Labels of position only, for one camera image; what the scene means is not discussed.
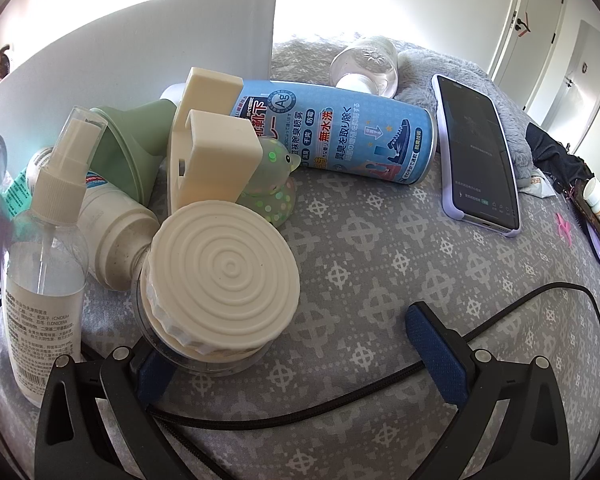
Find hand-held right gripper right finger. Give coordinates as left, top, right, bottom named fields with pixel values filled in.
left=405, top=301, right=573, bottom=480

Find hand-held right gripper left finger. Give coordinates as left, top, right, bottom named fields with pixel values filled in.
left=34, top=347, right=191, bottom=480

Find clear jar cream ribbed lid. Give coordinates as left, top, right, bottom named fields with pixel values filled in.
left=130, top=200, right=302, bottom=377

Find patterned grey bedspread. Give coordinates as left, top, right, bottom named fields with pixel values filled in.
left=0, top=37, right=600, bottom=480

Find clear spray bottle white pump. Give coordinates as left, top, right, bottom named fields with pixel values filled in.
left=2, top=105, right=108, bottom=409

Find white bottle red blue label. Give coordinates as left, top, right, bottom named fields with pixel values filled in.
left=26, top=146, right=162, bottom=292

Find pink hair clip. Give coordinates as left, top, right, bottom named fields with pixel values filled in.
left=554, top=212, right=576, bottom=247

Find white paper wrapper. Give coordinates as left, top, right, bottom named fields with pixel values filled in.
left=520, top=172, right=556, bottom=198

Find purple hairbrush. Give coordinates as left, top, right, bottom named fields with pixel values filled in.
left=582, top=212, right=600, bottom=266

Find smartphone in lilac case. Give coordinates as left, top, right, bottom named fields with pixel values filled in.
left=431, top=74, right=524, bottom=239

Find glitter clear duck toy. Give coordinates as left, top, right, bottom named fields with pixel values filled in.
left=236, top=137, right=297, bottom=234

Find dark clothing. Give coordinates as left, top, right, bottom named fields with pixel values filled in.
left=525, top=121, right=598, bottom=196

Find teal labelled packet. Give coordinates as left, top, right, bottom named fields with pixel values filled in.
left=1, top=169, right=32, bottom=220

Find green funnel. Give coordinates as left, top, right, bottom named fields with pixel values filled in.
left=87, top=98, right=179, bottom=207

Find blue spray can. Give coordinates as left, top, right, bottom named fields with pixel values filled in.
left=159, top=79, right=439, bottom=187

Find grey plush cloth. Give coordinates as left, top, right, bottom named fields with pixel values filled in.
left=395, top=50, right=537, bottom=183

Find clear bottle white cap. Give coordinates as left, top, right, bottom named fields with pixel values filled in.
left=329, top=36, right=400, bottom=100

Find white cabinet door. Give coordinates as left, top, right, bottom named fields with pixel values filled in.
left=526, top=19, right=600, bottom=148

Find white foam board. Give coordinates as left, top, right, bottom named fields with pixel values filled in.
left=0, top=0, right=279, bottom=128

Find brown round object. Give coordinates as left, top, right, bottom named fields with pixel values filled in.
left=0, top=45, right=15, bottom=87

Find black braided cable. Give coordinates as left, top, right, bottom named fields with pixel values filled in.
left=145, top=282, right=600, bottom=431

